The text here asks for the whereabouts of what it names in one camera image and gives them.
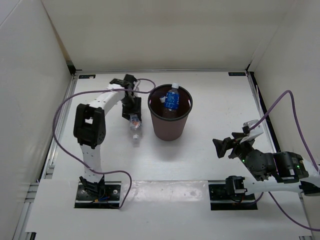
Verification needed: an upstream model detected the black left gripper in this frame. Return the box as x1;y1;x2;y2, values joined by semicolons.
119;95;141;122

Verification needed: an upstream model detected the orange white label clear bottle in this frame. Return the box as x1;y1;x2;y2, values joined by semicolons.
129;114;143;147

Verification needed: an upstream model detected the blue label Pocari Sweat bottle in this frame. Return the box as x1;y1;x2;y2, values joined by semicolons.
164;83;180;111

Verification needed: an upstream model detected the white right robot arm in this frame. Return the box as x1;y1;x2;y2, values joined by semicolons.
212;132;320;202

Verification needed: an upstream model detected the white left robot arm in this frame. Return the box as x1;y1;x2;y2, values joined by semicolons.
73;74;142;200

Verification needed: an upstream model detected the blue cap bottle in bin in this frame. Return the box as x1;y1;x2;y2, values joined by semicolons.
159;96;166;104

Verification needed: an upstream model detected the brown garbage bin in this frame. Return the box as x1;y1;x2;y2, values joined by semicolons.
147;84;193;141

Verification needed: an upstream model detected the blue sticker left corner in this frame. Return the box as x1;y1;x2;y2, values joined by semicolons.
78;74;96;79

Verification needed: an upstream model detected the blue sticker corner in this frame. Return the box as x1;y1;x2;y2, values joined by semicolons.
228;72;247;77
78;74;96;79

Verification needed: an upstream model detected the blue sticker right corner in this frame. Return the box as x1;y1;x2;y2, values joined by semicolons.
228;72;247;77

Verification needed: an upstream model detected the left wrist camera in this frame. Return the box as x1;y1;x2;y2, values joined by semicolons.
123;74;138;90

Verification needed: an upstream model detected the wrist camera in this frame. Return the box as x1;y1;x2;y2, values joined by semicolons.
242;119;264;141
123;74;138;90

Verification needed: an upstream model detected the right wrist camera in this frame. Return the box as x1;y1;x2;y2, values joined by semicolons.
242;119;264;141

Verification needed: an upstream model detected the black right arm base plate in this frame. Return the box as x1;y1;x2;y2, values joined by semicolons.
208;183;258;211

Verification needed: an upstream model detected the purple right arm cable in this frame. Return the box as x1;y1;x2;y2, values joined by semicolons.
247;89;320;232

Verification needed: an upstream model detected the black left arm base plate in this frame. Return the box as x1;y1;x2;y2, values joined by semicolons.
74;181;122;209

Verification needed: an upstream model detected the aluminium table frame rail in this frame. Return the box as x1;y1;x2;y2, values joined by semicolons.
12;73;78;240

